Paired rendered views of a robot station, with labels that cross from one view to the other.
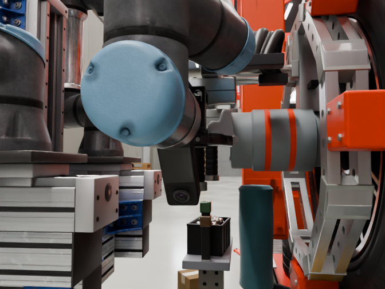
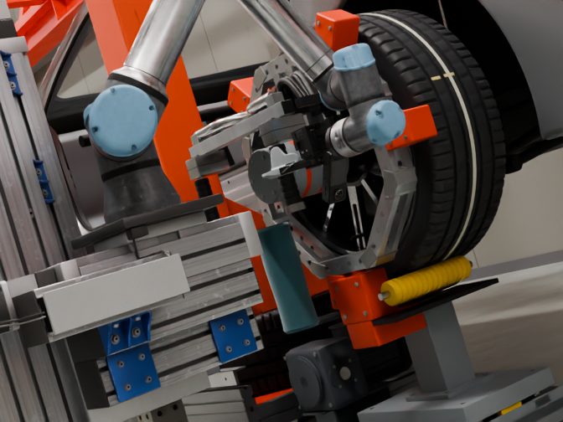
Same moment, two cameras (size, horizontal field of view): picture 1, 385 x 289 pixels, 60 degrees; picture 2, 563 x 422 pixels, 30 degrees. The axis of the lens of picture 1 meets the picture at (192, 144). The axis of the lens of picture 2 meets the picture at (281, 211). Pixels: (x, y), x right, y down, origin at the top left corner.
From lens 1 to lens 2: 1.84 m
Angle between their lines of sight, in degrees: 43
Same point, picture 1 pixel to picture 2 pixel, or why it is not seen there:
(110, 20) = (365, 92)
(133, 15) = (376, 90)
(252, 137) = not seen: hidden behind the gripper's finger
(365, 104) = (414, 115)
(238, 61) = not seen: hidden behind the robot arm
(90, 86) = (382, 120)
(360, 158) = (403, 151)
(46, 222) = (229, 255)
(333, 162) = (392, 157)
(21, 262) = (222, 294)
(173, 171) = (336, 177)
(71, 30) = not seen: outside the picture
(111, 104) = (391, 126)
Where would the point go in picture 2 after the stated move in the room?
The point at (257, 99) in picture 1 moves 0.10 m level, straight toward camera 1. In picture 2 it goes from (175, 143) to (190, 135)
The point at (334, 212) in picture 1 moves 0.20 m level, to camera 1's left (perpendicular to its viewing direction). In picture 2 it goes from (400, 190) to (338, 208)
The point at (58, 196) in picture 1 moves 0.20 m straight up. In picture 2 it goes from (231, 232) to (201, 134)
